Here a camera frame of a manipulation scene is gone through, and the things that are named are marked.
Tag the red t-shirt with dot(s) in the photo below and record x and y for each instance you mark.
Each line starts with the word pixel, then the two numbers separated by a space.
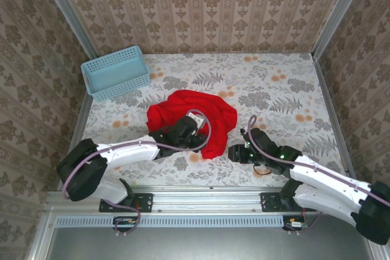
pixel 219 114

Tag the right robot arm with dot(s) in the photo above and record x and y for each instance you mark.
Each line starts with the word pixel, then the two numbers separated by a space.
pixel 323 181

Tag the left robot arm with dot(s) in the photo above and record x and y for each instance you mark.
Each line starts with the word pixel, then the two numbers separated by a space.
pixel 131 153

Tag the floral patterned tablecloth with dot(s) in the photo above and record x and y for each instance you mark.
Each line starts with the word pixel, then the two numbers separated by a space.
pixel 274 95

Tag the small connector circuit board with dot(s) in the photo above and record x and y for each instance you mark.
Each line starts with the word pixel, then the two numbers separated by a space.
pixel 125 223
pixel 295 223

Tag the light blue perforated plastic basket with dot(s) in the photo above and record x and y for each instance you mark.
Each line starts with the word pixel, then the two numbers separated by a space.
pixel 115 74

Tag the grey metal sheet panel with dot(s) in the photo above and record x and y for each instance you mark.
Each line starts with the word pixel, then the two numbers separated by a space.
pixel 198 244

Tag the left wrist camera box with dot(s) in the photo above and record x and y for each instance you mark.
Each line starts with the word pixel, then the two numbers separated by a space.
pixel 196 119

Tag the aluminium mounting rail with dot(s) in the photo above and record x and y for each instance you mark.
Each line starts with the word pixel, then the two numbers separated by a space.
pixel 207 199

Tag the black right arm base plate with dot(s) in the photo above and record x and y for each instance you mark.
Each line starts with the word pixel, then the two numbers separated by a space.
pixel 269 202

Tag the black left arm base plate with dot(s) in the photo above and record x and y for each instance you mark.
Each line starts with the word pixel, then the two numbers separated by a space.
pixel 143 202

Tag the aluminium table side rail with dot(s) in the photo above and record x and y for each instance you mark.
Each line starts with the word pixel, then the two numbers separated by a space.
pixel 332 114
pixel 77 126

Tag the aluminium frame post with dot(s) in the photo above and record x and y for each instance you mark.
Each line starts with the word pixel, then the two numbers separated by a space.
pixel 61 4
pixel 338 13

